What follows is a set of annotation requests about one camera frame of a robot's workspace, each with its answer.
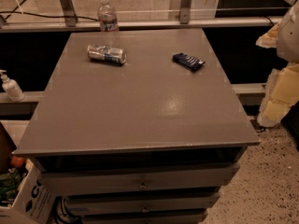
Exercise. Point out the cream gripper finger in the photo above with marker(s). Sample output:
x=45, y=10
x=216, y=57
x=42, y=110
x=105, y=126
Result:
x=281, y=94
x=269, y=39

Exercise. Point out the silver blue redbull can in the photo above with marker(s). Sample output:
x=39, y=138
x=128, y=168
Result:
x=106, y=54

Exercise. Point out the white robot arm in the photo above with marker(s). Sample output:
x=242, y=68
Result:
x=288, y=36

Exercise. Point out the dark blue snack packet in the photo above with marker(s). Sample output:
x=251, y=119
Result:
x=189, y=62

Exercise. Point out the grey drawer cabinet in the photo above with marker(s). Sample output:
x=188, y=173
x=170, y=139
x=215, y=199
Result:
x=149, y=142

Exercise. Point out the clear plastic water bottle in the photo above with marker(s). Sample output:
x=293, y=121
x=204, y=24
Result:
x=107, y=17

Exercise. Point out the white pump dispenser bottle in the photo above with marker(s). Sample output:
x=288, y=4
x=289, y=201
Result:
x=11, y=87

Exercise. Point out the white cardboard box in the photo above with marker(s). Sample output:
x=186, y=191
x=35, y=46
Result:
x=32, y=204

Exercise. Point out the metal frame rail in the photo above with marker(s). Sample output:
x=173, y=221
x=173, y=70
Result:
x=82, y=26

